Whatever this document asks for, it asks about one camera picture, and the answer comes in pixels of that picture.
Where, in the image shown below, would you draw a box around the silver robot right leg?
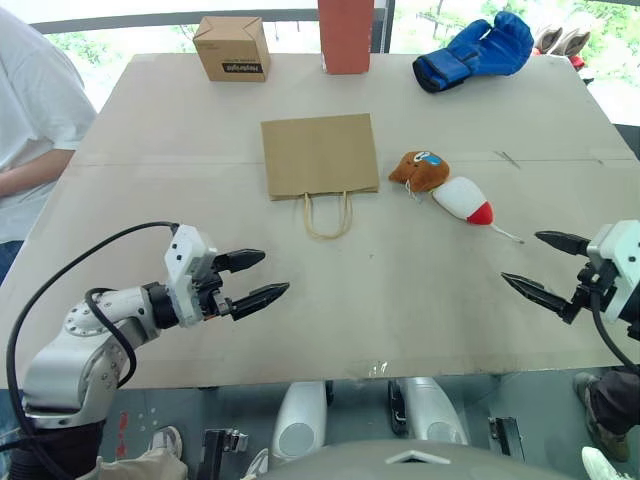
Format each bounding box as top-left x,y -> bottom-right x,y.
398,377 -> 470,447

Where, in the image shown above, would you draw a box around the brown paper bag with handles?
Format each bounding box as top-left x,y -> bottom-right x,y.
259,113 -> 381,242

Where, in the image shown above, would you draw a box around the black window post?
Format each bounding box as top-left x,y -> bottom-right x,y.
370,0 -> 397,54

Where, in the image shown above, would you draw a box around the brown plush toy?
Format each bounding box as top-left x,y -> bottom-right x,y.
388,149 -> 453,202

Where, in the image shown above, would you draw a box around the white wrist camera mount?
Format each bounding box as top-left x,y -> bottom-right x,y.
163,224 -> 221,329
586,219 -> 640,327

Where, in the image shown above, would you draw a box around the silver robot left leg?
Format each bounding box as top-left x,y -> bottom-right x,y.
269,382 -> 329,462

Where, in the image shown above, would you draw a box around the tall red-brown box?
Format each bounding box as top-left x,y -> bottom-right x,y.
317,0 -> 374,76

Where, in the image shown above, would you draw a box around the grey window rail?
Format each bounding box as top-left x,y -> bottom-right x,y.
27,8 -> 321,35

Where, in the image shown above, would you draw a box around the grey robot torso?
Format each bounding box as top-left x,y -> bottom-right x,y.
263,439 -> 597,480

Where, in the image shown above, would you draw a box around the small brown cardboard box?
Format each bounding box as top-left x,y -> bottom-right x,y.
192,15 -> 272,83

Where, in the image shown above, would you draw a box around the black metal stand bracket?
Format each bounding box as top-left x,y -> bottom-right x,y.
488,416 -> 527,462
196,427 -> 250,480

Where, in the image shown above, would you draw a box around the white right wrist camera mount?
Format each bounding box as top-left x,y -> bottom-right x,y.
586,219 -> 640,327

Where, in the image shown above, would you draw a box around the person's leg in khaki trousers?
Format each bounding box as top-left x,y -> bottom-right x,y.
88,424 -> 189,480

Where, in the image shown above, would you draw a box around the blue boxing glove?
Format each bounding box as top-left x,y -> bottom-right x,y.
412,10 -> 535,95

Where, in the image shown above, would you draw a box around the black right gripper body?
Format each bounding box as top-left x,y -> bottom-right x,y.
572,261 -> 620,315

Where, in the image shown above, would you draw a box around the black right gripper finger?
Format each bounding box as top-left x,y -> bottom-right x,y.
500,272 -> 582,327
534,230 -> 594,259

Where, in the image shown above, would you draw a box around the white and red toy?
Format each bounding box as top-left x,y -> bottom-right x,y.
430,176 -> 526,246

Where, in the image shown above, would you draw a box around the silver robot leg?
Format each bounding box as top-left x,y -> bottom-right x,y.
269,382 -> 329,462
398,377 -> 470,447

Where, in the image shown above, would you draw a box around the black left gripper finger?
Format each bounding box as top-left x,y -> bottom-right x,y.
214,248 -> 267,274
230,281 -> 291,322

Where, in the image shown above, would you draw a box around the person's leg in dark trousers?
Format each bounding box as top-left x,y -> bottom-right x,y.
572,368 -> 640,464

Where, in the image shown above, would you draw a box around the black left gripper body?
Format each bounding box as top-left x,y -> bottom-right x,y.
192,252 -> 236,322

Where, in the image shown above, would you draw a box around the person in white t-shirt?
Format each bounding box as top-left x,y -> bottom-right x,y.
0,7 -> 99,286

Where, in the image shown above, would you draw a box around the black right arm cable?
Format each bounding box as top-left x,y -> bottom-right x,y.
589,292 -> 640,375

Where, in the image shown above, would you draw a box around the beige slippers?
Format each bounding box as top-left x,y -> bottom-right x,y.
531,24 -> 592,57

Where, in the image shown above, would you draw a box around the white sneaker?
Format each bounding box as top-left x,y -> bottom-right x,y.
246,448 -> 270,475
581,446 -> 632,480

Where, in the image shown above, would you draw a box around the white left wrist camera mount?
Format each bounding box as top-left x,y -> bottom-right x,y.
163,224 -> 221,329

